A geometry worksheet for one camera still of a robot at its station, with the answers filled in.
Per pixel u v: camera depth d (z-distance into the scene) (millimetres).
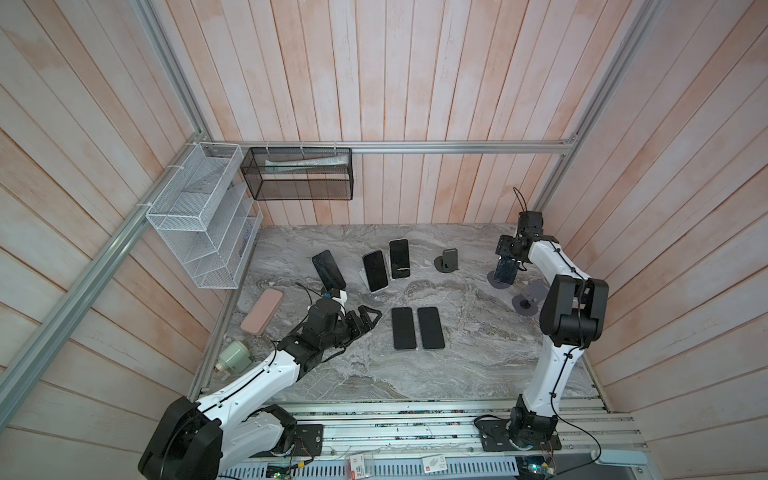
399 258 990
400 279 1038
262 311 955
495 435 732
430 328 929
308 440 735
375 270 957
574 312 557
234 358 796
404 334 934
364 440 747
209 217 724
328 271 957
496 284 1028
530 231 795
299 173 1008
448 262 1058
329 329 649
